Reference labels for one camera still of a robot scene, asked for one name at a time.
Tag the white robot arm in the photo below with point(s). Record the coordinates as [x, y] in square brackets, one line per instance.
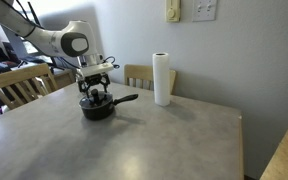
[74, 40]

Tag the white paper towel roll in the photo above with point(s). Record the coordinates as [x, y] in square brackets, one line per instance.
[161, 78]

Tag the beige wall thermostat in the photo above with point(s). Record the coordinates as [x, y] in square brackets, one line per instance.
[173, 10]

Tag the wooden chair behind table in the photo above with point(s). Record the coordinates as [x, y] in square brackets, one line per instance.
[140, 76]

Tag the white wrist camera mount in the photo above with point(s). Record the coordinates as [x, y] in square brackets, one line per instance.
[96, 69]

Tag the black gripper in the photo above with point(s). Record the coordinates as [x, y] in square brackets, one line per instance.
[84, 83]

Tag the black cooking pot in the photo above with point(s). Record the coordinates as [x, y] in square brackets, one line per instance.
[107, 110]

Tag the glass pot lid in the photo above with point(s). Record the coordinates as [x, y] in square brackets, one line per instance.
[95, 99]

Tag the left wooden chair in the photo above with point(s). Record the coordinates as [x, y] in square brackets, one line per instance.
[19, 87]

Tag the white light switch plate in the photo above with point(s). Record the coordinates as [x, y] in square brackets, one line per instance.
[204, 10]

